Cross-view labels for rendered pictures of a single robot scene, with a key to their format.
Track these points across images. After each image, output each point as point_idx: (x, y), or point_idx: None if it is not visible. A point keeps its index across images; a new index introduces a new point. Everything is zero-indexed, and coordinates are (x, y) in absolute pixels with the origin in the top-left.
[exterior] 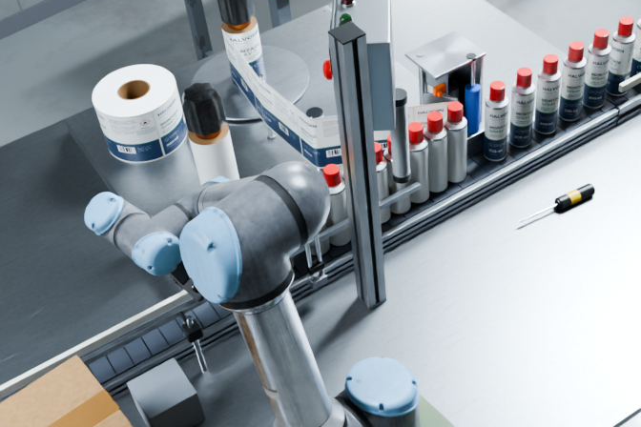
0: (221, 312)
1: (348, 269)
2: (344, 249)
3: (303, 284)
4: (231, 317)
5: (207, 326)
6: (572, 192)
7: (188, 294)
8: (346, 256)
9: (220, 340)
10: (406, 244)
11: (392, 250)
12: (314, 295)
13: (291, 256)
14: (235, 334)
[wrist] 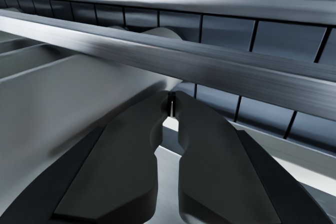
0: (238, 40)
1: None
2: (19, 2)
3: None
4: (231, 3)
5: (314, 26)
6: None
7: (272, 152)
8: None
9: None
10: None
11: None
12: None
13: (3, 10)
14: None
